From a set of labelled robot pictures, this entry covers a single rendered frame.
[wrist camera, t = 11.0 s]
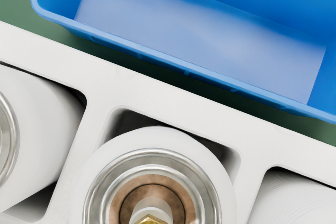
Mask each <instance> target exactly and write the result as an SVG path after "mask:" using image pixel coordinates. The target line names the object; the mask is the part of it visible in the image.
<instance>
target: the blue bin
mask: <svg viewBox="0 0 336 224"><path fill-rule="evenodd" d="M30 1H31V6H32V8H33V10H34V11H35V12H36V13H37V14H38V15H39V16H40V17H42V18H43V19H45V20H47V21H50V22H53V23H56V24H58V25H61V26H62V27H64V28H65V29H67V30H68V31H69V32H71V33H72V34H74V35H76V36H78V37H80V38H83V39H86V40H89V41H91V42H94V43H97V44H100V45H102V46H105V47H108V48H111V49H113V50H116V51H119V52H121V53H124V54H127V55H130V56H132V57H135V58H138V59H140V60H143V61H146V62H149V63H152V64H154V65H157V66H160V67H163V68H165V69H168V70H171V71H174V72H176V73H179V74H182V75H184V76H187V77H190V78H193V79H195V80H198V81H201V82H204V83H206V84H209V85H212V86H215V87H217V88H220V89H223V90H226V91H228V92H231V93H234V94H237V95H239V96H242V97H245V98H247V99H250V100H253V101H256V102H258V103H261V104H264V105H267V106H269V107H272V108H275V109H277V110H280V111H283V112H286V113H289V114H291V115H294V116H299V117H308V118H316V119H319V120H321V121H324V122H327V123H330V124H334V125H336V0H30Z"/></svg>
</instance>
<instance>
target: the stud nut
mask: <svg viewBox="0 0 336 224"><path fill-rule="evenodd" d="M135 224H168V223H167V222H165V221H163V220H161V219H159V218H157V217H155V216H153V215H150V214H148V215H146V216H144V217H143V218H142V219H140V220H139V221H137V222H136V223H135Z"/></svg>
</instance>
